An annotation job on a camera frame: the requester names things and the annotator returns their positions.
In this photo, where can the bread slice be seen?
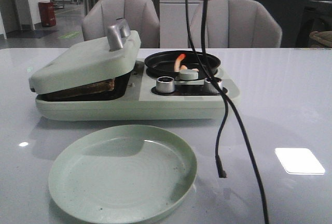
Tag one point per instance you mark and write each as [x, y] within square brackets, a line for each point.
[88, 89]

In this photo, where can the white cabinet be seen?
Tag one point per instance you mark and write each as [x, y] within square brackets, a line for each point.
[173, 31]

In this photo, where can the right silver control knob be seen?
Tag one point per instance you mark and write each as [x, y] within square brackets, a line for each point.
[209, 88]

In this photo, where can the black round frying pan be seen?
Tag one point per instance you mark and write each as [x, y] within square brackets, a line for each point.
[162, 63]

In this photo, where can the grey upholstered chair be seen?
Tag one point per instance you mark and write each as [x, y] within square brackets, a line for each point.
[240, 24]
[140, 15]

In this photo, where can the mint green breakfast maker base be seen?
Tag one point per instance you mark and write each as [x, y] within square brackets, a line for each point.
[135, 98]

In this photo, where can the left grey upholstered chair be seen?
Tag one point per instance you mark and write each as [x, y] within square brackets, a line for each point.
[140, 15]

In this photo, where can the left silver control knob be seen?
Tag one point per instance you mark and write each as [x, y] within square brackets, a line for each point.
[165, 84]

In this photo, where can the right grey upholstered chair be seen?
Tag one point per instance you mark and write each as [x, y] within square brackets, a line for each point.
[240, 24]

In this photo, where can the orange shrimp pieces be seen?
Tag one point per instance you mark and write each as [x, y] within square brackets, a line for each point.
[178, 64]

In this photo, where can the silver control knob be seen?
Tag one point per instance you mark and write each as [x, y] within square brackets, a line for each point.
[165, 84]
[209, 88]

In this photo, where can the red trash bin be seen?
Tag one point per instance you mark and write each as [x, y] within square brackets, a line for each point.
[47, 15]

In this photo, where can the mint green round plate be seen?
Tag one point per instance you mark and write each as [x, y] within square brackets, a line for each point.
[123, 174]

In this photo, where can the mint green sandwich maker lid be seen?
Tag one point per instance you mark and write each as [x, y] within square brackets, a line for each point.
[87, 63]

